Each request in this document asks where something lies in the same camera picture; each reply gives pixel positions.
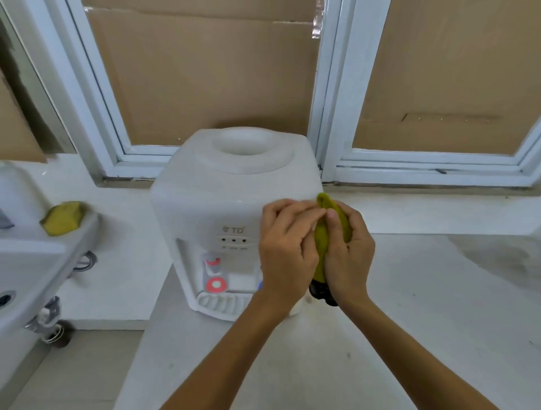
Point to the person's left hand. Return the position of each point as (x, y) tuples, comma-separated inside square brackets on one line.
[(287, 253)]

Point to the person's right hand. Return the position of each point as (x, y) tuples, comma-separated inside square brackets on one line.
[(348, 262)]

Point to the yellow grey cleaning cloth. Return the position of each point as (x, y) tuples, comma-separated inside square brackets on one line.
[(322, 249)]

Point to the white drip tray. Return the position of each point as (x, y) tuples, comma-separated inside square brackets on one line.
[(224, 304)]

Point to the white water dispenser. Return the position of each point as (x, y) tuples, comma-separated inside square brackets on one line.
[(220, 202)]

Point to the person's left forearm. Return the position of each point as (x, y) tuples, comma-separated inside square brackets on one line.
[(228, 359)]

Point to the person's right forearm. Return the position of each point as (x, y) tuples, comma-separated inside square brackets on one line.
[(405, 359)]

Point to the blue tap lever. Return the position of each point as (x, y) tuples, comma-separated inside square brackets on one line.
[(260, 285)]

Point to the red tap lever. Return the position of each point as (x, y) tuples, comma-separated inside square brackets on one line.
[(215, 281)]

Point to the brown cardboard window cover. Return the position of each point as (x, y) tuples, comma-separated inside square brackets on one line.
[(203, 72), (448, 72)]

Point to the yellow sponge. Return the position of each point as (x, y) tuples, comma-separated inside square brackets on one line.
[(63, 219)]

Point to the chrome sink pipes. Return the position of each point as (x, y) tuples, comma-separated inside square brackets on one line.
[(50, 321)]

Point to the white ceramic sink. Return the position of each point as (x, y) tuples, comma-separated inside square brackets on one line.
[(34, 262)]

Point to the chrome faucet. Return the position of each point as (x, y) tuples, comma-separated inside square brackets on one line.
[(5, 221)]

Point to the metal sink drain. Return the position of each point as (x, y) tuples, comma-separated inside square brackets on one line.
[(5, 299)]

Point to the large taped brown cardboard sheet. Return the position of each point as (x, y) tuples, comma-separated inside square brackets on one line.
[(14, 122)]

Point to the white window frame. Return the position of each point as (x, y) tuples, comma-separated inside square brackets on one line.
[(97, 105)]

